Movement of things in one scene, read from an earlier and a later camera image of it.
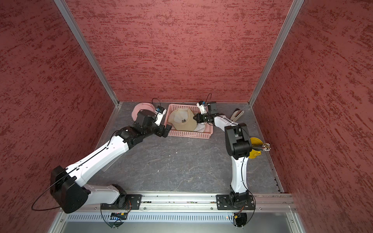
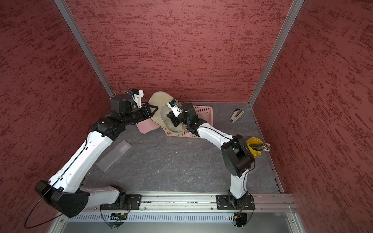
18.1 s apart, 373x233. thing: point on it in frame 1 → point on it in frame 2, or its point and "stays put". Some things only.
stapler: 236,114 stays put
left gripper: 161,128 → 148,113
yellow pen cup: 253,153 stays put
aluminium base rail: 196,202 stays put
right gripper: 200,119 → 174,118
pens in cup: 264,147 stays put
